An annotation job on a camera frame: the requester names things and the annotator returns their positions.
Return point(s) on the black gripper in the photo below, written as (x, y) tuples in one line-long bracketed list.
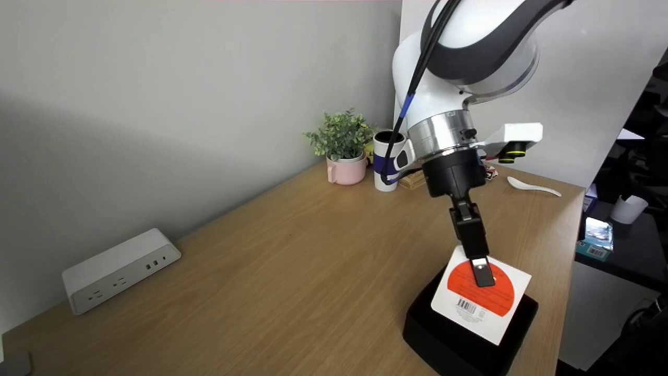
[(455, 174)]

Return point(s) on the white red box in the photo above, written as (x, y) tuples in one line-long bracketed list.
[(488, 305)]

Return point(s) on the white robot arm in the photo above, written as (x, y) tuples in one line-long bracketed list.
[(481, 42)]

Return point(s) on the black square box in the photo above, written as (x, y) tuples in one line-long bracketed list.
[(446, 348)]

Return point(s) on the teal product box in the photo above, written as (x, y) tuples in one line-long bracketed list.
[(598, 236)]

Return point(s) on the white power strip box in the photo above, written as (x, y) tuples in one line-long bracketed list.
[(117, 268)]

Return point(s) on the small red white black card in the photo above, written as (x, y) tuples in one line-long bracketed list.
[(494, 171)]

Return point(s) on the white ceramic spoon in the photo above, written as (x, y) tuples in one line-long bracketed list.
[(529, 187)]

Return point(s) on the wooden coaster stack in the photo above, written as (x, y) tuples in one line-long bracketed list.
[(413, 182)]

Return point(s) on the white cup with blue band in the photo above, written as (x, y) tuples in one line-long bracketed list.
[(384, 182)]

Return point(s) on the white cabinet side panel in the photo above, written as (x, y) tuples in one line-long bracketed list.
[(598, 314)]

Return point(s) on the white paper roll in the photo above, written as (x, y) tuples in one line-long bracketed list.
[(630, 209)]

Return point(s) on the green plant in pink pot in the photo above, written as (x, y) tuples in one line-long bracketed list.
[(341, 136)]

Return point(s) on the black side desk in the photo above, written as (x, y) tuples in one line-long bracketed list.
[(639, 257)]

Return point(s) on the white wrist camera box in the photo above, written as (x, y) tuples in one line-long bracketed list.
[(519, 135)]

